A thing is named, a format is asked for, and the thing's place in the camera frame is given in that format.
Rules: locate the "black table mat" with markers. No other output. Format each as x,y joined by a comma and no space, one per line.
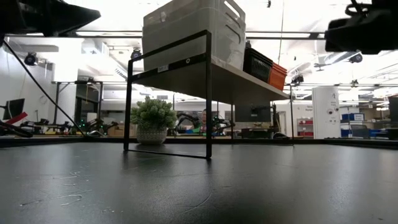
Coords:
199,186

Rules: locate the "rack with red bins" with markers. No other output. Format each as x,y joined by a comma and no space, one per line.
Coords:
306,122

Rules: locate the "black metal stand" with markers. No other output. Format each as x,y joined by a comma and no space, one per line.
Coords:
77,82

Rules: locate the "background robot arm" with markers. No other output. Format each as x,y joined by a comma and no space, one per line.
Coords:
15,132
46,124
99,124
222,121
186,119

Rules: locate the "green plant in white pot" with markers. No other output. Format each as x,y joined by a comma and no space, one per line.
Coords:
154,118

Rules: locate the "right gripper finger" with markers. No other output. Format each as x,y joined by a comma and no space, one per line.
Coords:
342,35

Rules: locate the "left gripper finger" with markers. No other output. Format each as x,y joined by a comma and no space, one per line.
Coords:
71,17

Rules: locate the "person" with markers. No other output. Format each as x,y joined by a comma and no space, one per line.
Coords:
203,119

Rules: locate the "white pillar with dome cameras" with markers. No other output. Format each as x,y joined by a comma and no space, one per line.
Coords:
325,124

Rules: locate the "ceiling light strip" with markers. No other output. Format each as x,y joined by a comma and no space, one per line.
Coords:
280,35
109,33

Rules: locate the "dark background desk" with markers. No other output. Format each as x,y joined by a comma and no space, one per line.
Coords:
360,132

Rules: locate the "white ceiling unit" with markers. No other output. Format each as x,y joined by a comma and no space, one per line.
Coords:
94,46

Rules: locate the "wood shelf with black frame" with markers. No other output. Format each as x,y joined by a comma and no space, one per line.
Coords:
230,84

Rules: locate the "round wall clock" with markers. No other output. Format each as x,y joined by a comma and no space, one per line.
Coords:
43,99

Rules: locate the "orange mesh basket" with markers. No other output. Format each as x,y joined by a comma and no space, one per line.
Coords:
276,83
278,72
279,64

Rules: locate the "blue storage bins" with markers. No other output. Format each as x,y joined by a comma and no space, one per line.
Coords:
353,116

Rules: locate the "black ceiling camera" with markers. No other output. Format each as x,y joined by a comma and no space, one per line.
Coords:
298,79
31,59
356,58
136,54

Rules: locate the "silver ceiling duct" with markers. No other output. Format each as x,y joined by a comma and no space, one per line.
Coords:
342,57

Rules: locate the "black wall screen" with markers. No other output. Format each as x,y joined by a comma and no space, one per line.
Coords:
252,112

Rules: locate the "black monitor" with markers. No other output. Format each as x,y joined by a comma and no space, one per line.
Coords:
14,108

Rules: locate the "red bar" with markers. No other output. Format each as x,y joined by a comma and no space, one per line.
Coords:
17,118

